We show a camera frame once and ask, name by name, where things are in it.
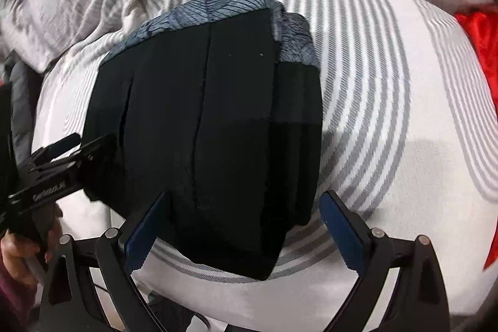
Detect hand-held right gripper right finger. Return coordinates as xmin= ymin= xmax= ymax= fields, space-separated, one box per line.
xmin=319 ymin=190 xmax=452 ymax=332

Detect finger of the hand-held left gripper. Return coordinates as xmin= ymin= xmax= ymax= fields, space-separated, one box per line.
xmin=37 ymin=133 xmax=83 ymax=158
xmin=23 ymin=134 xmax=118 ymax=179

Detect black pants with grey waistband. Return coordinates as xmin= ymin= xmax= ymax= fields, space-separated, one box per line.
xmin=82 ymin=0 xmax=323 ymax=281

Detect person's left hand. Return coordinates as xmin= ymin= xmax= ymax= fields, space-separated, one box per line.
xmin=0 ymin=204 xmax=63 ymax=288

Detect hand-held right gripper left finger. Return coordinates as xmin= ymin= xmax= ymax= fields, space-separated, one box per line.
xmin=37 ymin=191 xmax=170 ymax=332

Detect person's left forearm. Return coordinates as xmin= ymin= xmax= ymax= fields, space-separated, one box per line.
xmin=0 ymin=270 xmax=40 ymax=332

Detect crumpled white grey blanket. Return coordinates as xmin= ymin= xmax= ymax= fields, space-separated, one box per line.
xmin=0 ymin=0 xmax=168 ymax=75

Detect grey padded cloth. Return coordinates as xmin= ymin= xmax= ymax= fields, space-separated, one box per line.
xmin=6 ymin=51 xmax=44 ymax=161

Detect white grey striped bed sheet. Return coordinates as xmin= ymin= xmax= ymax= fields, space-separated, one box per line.
xmin=31 ymin=0 xmax=498 ymax=332

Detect red cloth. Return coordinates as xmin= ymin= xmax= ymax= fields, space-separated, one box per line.
xmin=454 ymin=4 xmax=498 ymax=271

